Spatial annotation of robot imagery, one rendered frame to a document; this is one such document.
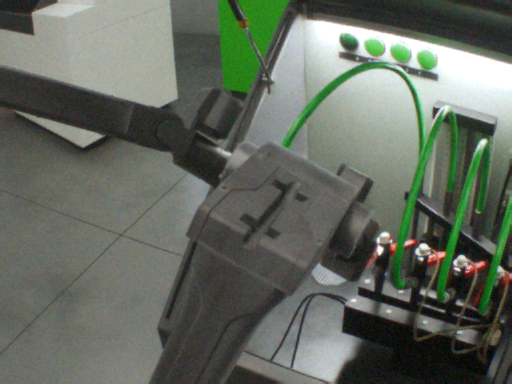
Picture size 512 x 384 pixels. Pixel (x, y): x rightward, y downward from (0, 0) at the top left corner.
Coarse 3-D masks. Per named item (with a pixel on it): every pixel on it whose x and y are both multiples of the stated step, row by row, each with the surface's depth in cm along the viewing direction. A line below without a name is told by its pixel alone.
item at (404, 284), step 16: (448, 112) 94; (432, 128) 89; (432, 144) 88; (416, 176) 86; (448, 176) 111; (416, 192) 86; (448, 192) 112; (448, 208) 114; (400, 224) 86; (400, 240) 86; (400, 256) 87; (400, 288) 93
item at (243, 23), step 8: (232, 0) 103; (232, 8) 105; (240, 8) 105; (240, 16) 107; (240, 24) 108; (248, 24) 109; (248, 32) 110; (256, 48) 114; (264, 64) 117; (264, 72) 119; (264, 80) 121; (272, 80) 121; (272, 88) 122
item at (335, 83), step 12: (348, 72) 95; (360, 72) 96; (396, 72) 102; (336, 84) 94; (408, 84) 105; (324, 96) 94; (312, 108) 93; (420, 108) 110; (300, 120) 93; (420, 120) 112; (288, 132) 93; (420, 132) 114; (288, 144) 93; (420, 144) 116
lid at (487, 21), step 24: (336, 0) 120; (360, 0) 113; (384, 0) 107; (408, 0) 101; (432, 0) 95; (456, 0) 90; (480, 0) 88; (504, 0) 83; (456, 24) 107; (480, 24) 100; (504, 24) 93
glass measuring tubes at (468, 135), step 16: (464, 112) 112; (480, 112) 113; (448, 128) 118; (464, 128) 116; (480, 128) 111; (448, 144) 120; (464, 144) 118; (432, 160) 124; (448, 160) 122; (464, 160) 118; (480, 160) 115; (432, 176) 126; (464, 176) 119; (480, 176) 117; (432, 192) 126; (432, 224) 130; (432, 240) 132; (464, 256) 128
